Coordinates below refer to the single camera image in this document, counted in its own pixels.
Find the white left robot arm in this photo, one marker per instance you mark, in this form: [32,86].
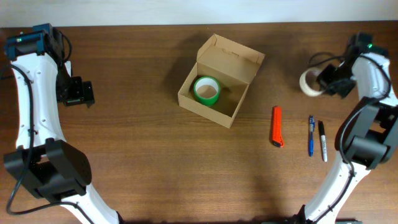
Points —
[44,163]

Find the cream masking tape roll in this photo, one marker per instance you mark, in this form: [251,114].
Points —
[305,87]

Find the green tape roll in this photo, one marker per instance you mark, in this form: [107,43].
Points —
[207,90]

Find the blue pen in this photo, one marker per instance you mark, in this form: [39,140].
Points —
[311,125]

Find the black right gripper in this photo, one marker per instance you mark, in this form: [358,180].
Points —
[324,81]

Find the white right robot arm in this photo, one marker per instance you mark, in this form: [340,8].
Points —
[367,137]

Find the brown cardboard box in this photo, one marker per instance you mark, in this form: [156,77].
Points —
[234,66]

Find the orange utility knife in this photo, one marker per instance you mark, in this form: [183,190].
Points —
[276,137]

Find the black and white marker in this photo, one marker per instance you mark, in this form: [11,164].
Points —
[323,141]

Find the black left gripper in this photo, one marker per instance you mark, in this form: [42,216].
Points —
[83,92]

